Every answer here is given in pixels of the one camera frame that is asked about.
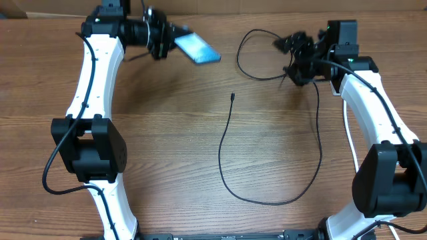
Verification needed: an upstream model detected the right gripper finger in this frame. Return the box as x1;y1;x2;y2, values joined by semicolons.
273;31;306;54
283;65;310;87

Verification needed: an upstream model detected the blue-screen Samsung smartphone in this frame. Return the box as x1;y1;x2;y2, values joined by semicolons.
174;33;221;65

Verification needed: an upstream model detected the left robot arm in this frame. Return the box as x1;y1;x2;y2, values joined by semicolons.
42;1;194;239

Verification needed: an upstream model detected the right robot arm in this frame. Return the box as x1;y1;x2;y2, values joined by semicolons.
274;20;426;239

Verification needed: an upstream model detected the black USB charging cable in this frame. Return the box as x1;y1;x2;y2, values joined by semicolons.
218;29;323;206

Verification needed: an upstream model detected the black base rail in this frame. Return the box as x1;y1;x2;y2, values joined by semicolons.
135;229;328;240

